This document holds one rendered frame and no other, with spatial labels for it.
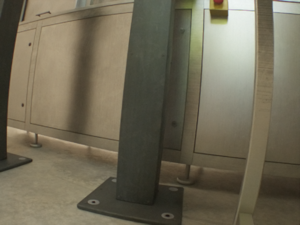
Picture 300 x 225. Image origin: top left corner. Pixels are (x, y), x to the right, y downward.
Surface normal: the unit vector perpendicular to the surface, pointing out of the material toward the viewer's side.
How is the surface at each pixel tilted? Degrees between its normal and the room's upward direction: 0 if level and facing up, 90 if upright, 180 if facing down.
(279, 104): 90
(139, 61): 90
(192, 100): 90
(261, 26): 90
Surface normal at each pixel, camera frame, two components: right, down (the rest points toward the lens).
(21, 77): -0.36, 0.01
